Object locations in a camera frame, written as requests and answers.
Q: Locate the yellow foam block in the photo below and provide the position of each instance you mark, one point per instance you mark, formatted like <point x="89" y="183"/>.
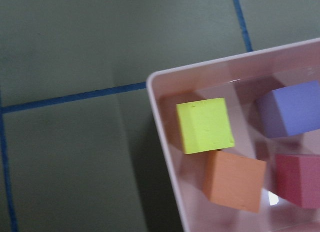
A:
<point x="204" y="125"/>

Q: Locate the orange foam block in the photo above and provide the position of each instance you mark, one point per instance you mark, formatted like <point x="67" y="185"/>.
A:
<point x="234" y="181"/>

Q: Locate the purple foam block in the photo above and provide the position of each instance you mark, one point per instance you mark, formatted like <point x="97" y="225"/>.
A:
<point x="291" y="110"/>

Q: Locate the red foam block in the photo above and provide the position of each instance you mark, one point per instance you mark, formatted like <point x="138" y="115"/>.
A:
<point x="298" y="179"/>

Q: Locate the pink plastic bin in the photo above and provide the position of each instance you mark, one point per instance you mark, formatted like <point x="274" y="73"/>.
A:
<point x="240" y="79"/>

